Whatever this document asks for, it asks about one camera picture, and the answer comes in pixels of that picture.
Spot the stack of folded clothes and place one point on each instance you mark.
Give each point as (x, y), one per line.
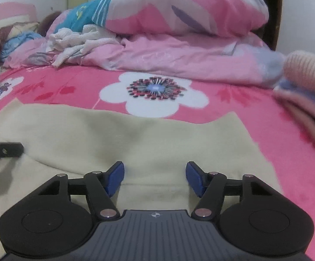
(299, 102)

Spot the pink magenta floral bed blanket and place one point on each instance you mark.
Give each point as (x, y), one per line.
(281, 140)

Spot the light pink quilt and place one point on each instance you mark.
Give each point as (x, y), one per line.
(241, 61)

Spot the brown wooden door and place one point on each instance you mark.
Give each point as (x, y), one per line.
(270, 31)

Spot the crumpled white cloth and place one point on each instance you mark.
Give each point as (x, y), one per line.
(71, 44)

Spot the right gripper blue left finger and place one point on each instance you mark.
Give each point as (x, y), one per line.
(100, 187)

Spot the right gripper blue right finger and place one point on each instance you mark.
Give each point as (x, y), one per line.
(210, 188)

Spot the beige zip hoodie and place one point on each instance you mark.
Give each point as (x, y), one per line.
(63, 139)

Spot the large pink blue cartoon pillow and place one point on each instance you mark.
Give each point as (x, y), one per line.
(223, 18)

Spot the light blue crumpled garment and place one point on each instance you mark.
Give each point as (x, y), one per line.
(14, 42)

